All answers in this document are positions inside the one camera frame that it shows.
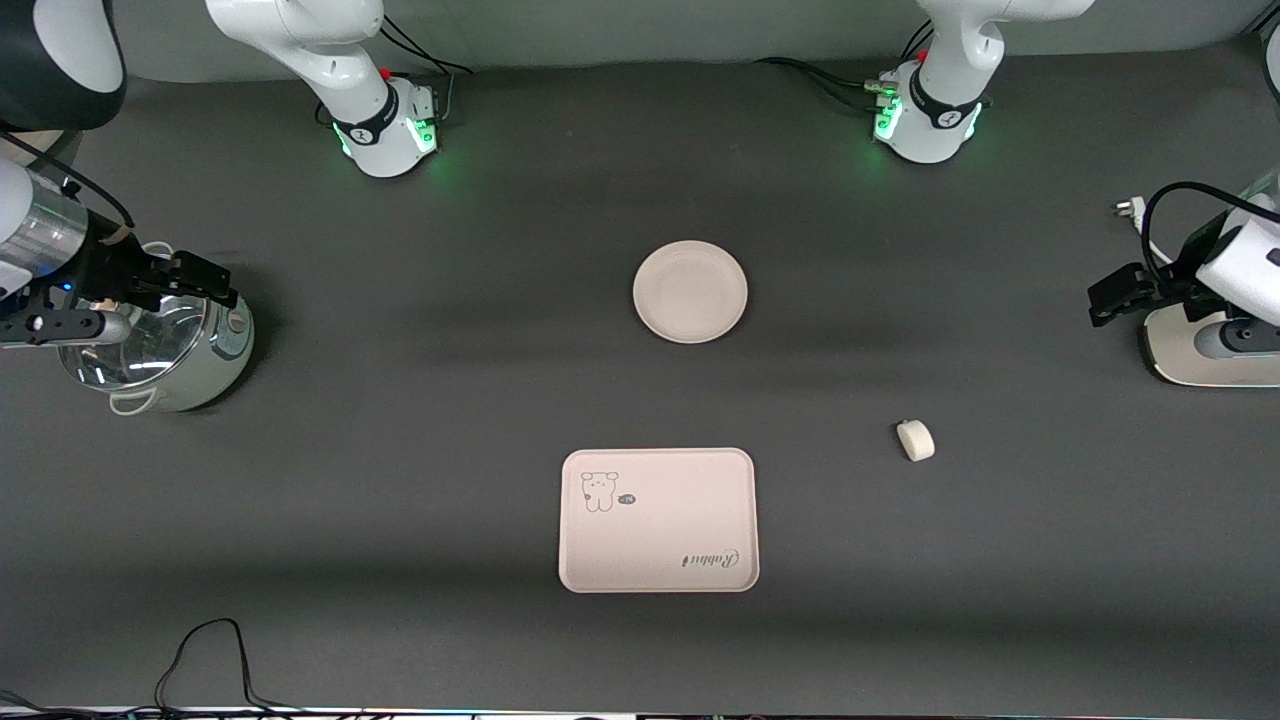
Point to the white power plug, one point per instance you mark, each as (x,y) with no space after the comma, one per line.
(1128,208)

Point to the pale green electric pot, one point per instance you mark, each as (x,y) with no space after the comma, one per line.
(215,370)

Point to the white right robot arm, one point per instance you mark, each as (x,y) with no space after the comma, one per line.
(380,120)

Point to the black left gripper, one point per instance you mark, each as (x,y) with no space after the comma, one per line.
(1172,283)

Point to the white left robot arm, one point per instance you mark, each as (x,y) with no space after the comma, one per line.
(935,115)

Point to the glass pot lid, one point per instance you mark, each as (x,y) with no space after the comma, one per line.
(150,352)

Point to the white appliance with grey knob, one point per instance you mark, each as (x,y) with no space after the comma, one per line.
(1180,350)

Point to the beige rabbit print tray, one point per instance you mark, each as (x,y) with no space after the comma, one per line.
(660,540)

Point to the round beige plate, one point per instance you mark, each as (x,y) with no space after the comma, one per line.
(690,292)

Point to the white steamed bun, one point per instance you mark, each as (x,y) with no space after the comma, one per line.
(915,441)

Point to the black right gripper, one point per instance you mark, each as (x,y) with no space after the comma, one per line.
(110,270)

